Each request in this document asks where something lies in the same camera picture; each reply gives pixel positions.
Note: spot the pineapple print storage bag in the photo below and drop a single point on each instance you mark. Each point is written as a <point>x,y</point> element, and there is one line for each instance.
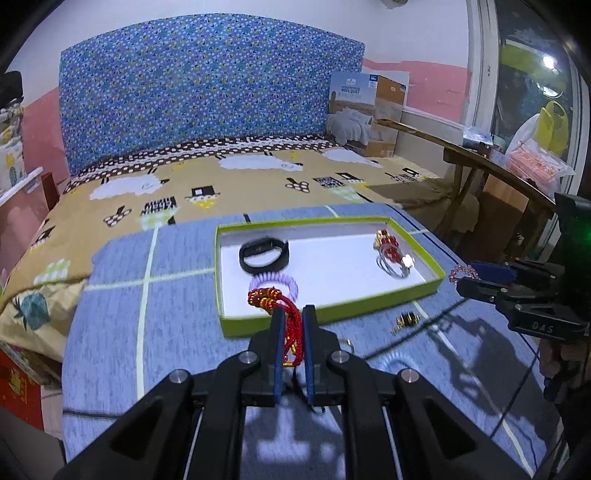
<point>12,167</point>

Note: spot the blue floral headboard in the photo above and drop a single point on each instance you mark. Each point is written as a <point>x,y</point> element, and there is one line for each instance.
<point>161,82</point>

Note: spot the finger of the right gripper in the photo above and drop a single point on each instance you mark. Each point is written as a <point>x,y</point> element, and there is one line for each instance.
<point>494,273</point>
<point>480,290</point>

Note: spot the blue grey checked blanket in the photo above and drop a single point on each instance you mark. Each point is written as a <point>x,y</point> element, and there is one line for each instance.
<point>149,308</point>

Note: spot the black gold flower brooch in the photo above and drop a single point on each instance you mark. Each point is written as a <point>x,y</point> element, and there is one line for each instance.
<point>405,320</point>

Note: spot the black wristband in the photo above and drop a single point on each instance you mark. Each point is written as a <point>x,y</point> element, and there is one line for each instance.
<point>264,255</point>

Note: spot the yellow plastic bag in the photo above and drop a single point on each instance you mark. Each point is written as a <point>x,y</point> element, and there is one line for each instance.
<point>552,133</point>

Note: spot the pink rhinestone hair clip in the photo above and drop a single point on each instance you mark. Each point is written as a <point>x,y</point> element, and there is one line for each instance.
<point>462,271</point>

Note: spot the cardboard quilt box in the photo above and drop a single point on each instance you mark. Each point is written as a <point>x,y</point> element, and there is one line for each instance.
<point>357,101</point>

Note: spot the pink storage cabinet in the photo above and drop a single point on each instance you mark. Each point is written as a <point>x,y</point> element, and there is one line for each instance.
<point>24,208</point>

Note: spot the brown wooden chair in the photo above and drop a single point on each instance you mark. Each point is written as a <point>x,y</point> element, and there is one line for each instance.
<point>513,213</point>

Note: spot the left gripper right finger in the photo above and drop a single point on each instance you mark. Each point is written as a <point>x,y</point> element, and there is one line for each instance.
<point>396,426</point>

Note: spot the black bag on top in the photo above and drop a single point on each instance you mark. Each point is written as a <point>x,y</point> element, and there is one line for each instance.
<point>11,88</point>

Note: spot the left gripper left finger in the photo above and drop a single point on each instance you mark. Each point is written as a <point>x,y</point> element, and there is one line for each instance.
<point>189,426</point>

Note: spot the pink packaged items bag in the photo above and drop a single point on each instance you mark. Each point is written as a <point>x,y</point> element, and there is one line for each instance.
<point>538,167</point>

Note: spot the green shallow cardboard box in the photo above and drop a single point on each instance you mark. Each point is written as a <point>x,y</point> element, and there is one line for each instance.
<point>334,264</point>

